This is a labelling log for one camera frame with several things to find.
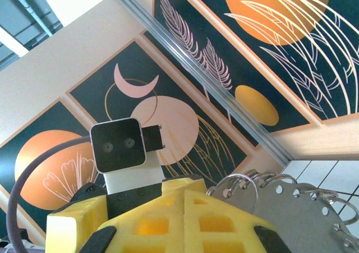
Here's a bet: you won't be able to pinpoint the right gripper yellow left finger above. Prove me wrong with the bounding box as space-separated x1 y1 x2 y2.
80 190 185 253

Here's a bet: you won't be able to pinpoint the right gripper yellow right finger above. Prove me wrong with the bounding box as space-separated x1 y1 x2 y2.
183 190 292 253

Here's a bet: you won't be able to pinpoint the silver chain necklace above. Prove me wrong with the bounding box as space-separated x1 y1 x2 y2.
206 168 359 253

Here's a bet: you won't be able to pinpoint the dark panel, pink circle print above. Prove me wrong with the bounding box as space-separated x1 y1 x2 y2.
66 38 250 186

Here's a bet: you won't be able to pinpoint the dark panel, flower outline print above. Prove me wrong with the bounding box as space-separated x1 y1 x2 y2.
0 100 107 238

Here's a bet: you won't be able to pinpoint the dark panel, yellow oval print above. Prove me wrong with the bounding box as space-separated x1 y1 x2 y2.
154 0 314 133

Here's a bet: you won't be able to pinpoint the dark panel, orange circle leaves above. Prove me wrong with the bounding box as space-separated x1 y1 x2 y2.
182 0 359 123

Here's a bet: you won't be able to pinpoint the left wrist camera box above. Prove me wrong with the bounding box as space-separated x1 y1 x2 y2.
89 117 165 195

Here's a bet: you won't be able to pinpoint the aluminium corner post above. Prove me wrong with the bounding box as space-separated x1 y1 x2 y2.
110 0 294 165

